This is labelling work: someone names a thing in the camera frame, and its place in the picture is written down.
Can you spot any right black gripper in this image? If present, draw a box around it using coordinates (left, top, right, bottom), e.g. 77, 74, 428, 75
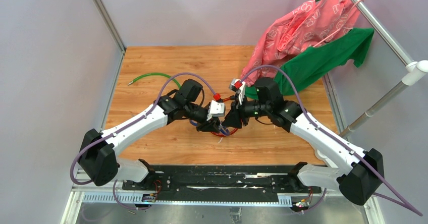
223, 93, 272, 129

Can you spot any blue cable lock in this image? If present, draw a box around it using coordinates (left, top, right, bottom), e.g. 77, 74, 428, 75
189, 120, 231, 137

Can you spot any red cable lock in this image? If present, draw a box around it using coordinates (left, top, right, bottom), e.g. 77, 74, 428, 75
211, 96, 238, 137

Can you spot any green cable lock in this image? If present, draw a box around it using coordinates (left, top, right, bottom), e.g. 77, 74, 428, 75
127, 72, 182, 89

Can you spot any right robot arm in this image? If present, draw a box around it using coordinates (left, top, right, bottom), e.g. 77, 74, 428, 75
223, 77, 384, 205

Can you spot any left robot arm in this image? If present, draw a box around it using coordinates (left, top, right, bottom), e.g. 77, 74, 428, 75
76, 79, 226, 190

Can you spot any green t-shirt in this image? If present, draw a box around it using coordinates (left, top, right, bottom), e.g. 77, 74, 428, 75
245, 28, 374, 99

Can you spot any pink patterned garment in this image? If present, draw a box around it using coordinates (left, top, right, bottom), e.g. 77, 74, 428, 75
241, 0, 360, 75

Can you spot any pink clothes hanger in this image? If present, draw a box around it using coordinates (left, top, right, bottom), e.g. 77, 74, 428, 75
313, 0, 364, 47

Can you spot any metal clothes rack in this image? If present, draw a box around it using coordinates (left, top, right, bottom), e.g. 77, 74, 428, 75
323, 0, 427, 139

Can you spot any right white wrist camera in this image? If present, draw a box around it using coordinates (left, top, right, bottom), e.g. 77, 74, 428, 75
229, 79, 246, 105

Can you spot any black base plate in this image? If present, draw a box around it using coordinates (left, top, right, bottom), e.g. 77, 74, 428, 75
120, 165, 322, 203

